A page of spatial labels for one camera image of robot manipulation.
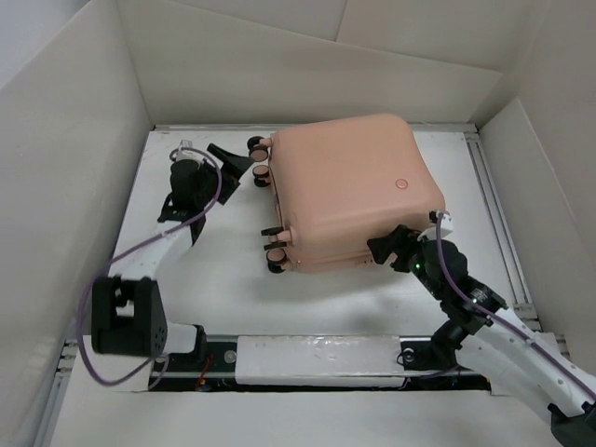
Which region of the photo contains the pink hard-shell suitcase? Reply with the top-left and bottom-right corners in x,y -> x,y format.
247,114 -> 445,273

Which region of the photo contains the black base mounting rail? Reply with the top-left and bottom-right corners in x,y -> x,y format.
150,335 -> 491,392

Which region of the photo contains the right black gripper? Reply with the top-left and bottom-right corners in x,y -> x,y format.
367,223 -> 444,300

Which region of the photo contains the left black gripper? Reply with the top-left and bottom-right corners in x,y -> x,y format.
196,145 -> 254,208

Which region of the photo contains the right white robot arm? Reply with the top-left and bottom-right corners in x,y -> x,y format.
367,225 -> 595,446

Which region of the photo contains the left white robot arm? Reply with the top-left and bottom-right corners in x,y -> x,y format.
90,144 -> 254,370

